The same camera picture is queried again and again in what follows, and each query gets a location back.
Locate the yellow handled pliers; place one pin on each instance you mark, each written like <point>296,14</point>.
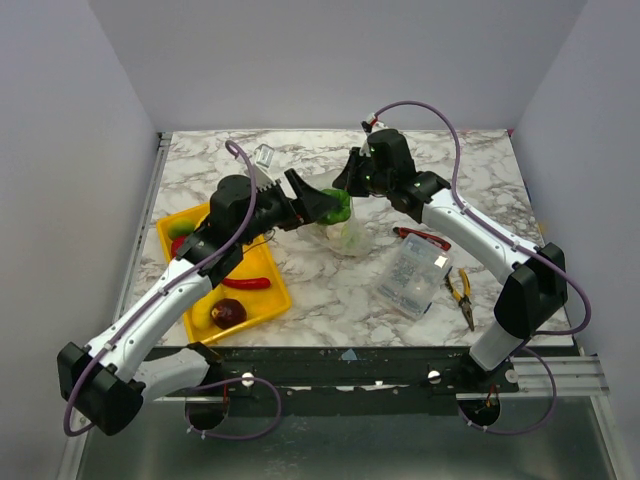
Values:
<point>463,299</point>

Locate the yellow plastic tray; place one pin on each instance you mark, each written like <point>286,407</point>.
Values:
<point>261,305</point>

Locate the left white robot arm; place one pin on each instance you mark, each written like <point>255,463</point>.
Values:
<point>97,379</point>

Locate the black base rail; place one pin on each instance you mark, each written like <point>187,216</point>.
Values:
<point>314,381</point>

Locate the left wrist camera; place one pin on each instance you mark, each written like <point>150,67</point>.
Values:
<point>262,160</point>

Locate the red chili pepper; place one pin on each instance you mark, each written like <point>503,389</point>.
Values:
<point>259,283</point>

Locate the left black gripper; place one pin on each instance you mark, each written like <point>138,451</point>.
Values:
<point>309,206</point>

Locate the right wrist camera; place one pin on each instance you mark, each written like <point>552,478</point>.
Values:
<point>372,123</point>

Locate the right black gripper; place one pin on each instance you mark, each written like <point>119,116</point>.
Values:
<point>354,173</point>

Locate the clear plastic parts box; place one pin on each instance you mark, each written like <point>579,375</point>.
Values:
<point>413,276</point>

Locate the clear zip top bag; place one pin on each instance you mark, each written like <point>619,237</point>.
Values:
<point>315,233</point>

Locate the green mango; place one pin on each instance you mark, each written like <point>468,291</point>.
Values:
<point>180,227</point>

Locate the red black utility knife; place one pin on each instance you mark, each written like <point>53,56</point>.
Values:
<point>403,232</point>

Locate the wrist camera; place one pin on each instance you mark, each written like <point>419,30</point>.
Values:
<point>262,160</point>
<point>372,123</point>

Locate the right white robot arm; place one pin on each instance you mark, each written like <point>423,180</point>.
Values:
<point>533,289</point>

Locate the dark red apple front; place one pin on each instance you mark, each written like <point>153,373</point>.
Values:
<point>228,313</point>

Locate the red tomato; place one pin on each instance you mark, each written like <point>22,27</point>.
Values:
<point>176,245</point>

